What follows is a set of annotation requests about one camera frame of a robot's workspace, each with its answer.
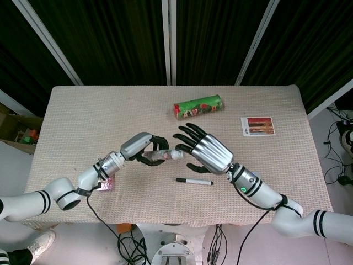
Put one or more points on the brown cardboard box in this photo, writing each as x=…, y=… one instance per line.
x=13, y=129

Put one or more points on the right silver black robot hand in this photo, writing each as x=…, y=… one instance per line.
x=212, y=153

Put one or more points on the white shoe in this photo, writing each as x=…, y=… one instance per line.
x=41, y=244

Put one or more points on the white round device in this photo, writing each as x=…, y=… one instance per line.
x=348, y=142

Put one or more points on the dark curtain panel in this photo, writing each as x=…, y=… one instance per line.
x=215, y=38
x=110, y=38
x=16, y=55
x=311, y=44

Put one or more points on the black marker pen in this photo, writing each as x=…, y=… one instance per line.
x=197, y=182

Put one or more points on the white frame post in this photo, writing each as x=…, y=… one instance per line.
x=16, y=102
x=331, y=100
x=168, y=41
x=255, y=41
x=49, y=44

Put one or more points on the small orange block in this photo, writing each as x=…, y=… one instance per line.
x=123, y=228

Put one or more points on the black trouser leg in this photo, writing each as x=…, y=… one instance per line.
x=19, y=256

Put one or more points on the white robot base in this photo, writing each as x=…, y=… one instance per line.
x=173, y=245

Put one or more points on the green Pringles can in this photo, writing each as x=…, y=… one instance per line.
x=198, y=107

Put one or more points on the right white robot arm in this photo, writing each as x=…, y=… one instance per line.
x=262, y=189

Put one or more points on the pink patterned card deck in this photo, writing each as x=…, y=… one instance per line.
x=108, y=185

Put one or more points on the small patterned bottle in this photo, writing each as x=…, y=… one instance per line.
x=176, y=154

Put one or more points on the beige waffle tablecloth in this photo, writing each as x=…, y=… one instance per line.
x=110, y=110

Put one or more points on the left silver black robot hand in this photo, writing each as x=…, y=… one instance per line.
x=135, y=145

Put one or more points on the red striped postcard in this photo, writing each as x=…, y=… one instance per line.
x=258, y=126

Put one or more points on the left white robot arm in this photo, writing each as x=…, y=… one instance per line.
x=88, y=176

